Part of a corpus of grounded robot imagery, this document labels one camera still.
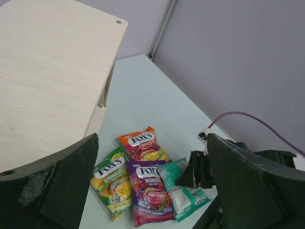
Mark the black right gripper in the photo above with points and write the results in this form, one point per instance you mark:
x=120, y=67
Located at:
x=198, y=173

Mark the teal candy bag back side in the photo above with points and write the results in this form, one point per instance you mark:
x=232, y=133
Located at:
x=185, y=201

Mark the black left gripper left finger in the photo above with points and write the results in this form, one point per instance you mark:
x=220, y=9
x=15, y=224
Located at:
x=49, y=193

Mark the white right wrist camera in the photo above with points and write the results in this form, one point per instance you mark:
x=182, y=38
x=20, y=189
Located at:
x=203, y=135

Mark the light wooden two-tier shelf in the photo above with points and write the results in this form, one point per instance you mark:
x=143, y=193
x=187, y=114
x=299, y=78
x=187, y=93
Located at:
x=56, y=61

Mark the orange Fox's fruits candy bag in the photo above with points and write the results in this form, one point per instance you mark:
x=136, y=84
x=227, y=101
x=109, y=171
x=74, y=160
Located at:
x=143, y=146

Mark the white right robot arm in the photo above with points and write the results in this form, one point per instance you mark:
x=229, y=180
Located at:
x=274, y=155

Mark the purple Fox's berries candy bag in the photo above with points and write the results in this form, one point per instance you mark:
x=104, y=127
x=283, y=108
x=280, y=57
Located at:
x=150, y=201

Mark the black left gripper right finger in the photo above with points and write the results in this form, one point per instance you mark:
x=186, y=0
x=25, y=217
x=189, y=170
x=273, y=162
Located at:
x=259, y=212

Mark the green Fox's spring tea bag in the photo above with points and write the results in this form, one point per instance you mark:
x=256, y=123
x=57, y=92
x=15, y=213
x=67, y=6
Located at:
x=111, y=183

